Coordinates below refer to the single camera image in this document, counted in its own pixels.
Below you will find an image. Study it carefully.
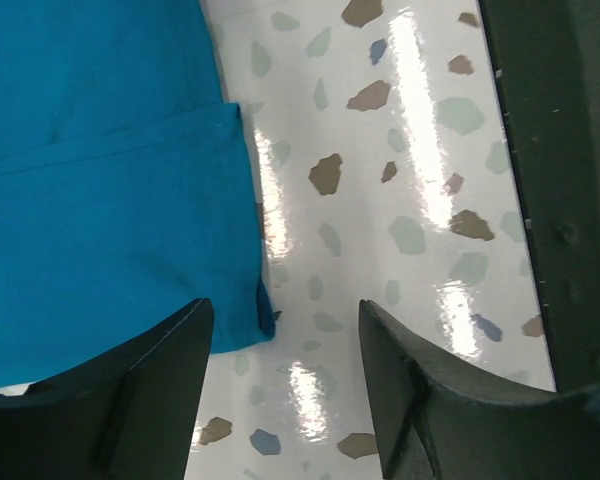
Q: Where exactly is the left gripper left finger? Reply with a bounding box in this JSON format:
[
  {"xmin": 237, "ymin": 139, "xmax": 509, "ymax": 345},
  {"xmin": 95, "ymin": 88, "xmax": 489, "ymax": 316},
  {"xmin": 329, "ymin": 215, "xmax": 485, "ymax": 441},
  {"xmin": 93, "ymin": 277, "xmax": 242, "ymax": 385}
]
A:
[{"xmin": 0, "ymin": 299, "xmax": 214, "ymax": 479}]

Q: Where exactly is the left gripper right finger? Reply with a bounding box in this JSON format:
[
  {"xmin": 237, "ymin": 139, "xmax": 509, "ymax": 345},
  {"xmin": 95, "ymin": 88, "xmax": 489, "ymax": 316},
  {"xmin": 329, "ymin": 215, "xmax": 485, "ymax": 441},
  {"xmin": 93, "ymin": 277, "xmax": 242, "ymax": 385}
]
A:
[{"xmin": 358, "ymin": 300, "xmax": 600, "ymax": 479}]

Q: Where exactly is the blue t shirt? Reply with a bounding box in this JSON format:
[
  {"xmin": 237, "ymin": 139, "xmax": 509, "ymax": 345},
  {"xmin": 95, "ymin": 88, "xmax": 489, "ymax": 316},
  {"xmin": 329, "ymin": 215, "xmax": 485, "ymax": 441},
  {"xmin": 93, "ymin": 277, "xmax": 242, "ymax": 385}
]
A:
[{"xmin": 0, "ymin": 1, "xmax": 275, "ymax": 387}]

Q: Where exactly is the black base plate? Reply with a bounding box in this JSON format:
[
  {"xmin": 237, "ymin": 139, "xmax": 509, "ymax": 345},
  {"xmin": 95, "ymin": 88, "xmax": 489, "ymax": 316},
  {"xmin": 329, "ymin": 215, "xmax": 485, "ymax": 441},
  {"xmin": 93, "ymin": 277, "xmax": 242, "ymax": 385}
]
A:
[{"xmin": 480, "ymin": 1, "xmax": 600, "ymax": 391}]

